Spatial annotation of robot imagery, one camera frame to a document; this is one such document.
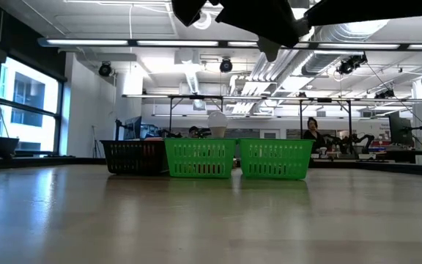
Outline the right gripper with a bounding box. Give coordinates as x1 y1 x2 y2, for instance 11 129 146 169
170 0 309 63

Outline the green plastic basket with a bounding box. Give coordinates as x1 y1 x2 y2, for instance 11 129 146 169
237 137 317 180
163 137 237 180

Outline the black plastic basket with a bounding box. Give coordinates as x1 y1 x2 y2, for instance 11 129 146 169
100 139 169 175

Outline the ceiling light strip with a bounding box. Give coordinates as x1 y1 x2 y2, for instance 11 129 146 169
45 38 422 51

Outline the white light bulb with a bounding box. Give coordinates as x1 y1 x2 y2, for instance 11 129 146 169
206 110 229 139

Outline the black computer monitor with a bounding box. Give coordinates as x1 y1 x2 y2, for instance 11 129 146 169
388 110 414 147
122 115 143 141

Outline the black tub-shaped object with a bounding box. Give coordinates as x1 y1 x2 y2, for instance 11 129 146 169
0 136 21 158

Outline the white hanging ring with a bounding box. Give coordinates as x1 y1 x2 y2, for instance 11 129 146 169
191 14 212 31

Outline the black workbench frame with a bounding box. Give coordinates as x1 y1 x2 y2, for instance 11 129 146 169
167 93 353 141

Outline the silver ventilation duct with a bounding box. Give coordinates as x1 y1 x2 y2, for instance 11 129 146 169
300 20 391 76

